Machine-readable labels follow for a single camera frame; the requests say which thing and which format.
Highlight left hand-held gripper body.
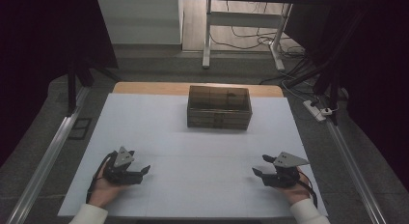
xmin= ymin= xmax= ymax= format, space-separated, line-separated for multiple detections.
xmin=102 ymin=146 xmax=145 ymax=186

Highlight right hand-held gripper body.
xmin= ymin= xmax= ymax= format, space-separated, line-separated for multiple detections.
xmin=261 ymin=151 xmax=311 ymax=189

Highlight brown transparent drawer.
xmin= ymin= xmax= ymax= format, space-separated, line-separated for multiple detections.
xmin=187 ymin=120 xmax=252 ymax=131

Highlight brown transparent drawer box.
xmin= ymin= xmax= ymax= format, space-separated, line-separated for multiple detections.
xmin=186 ymin=85 xmax=254 ymax=131

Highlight person's right hand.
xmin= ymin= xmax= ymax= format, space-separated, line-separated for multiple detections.
xmin=279 ymin=167 xmax=312 ymax=207

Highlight person's left hand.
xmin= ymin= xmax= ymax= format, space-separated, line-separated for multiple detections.
xmin=88 ymin=163 xmax=130 ymax=209

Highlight white table mat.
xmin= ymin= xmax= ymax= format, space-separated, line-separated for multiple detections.
xmin=57 ymin=92 xmax=329 ymax=218

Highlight white power strip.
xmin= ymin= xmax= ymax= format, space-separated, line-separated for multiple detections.
xmin=302 ymin=99 xmax=334 ymax=123

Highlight wooden table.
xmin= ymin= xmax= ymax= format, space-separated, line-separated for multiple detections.
xmin=112 ymin=81 xmax=285 ymax=98

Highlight black stand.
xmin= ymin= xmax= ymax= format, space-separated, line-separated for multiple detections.
xmin=66 ymin=54 xmax=123 ymax=117
xmin=284 ymin=53 xmax=342 ymax=126

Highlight white cabinet panel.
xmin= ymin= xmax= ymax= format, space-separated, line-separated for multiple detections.
xmin=96 ymin=0 xmax=184 ymax=45

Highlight black curtain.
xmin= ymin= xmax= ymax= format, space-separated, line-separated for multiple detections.
xmin=284 ymin=0 xmax=409 ymax=194
xmin=0 ymin=0 xmax=120 ymax=169

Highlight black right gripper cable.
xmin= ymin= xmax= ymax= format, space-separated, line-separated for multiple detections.
xmin=296 ymin=173 xmax=319 ymax=210

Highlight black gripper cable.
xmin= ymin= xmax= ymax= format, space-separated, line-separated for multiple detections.
xmin=296 ymin=173 xmax=319 ymax=210
xmin=85 ymin=151 xmax=114 ymax=205

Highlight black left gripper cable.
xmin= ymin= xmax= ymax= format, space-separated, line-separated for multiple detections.
xmin=85 ymin=151 xmax=114 ymax=205

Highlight black floor frame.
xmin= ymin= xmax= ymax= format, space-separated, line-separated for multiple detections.
xmin=68 ymin=117 xmax=94 ymax=141

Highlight metal floor rail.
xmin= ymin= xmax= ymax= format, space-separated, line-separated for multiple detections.
xmin=5 ymin=86 xmax=92 ymax=224
xmin=323 ymin=116 xmax=389 ymax=224

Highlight black floor cables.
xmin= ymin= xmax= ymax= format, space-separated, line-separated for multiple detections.
xmin=209 ymin=1 xmax=307 ymax=59

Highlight white desk frame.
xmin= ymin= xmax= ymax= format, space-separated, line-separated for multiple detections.
xmin=95 ymin=0 xmax=332 ymax=72

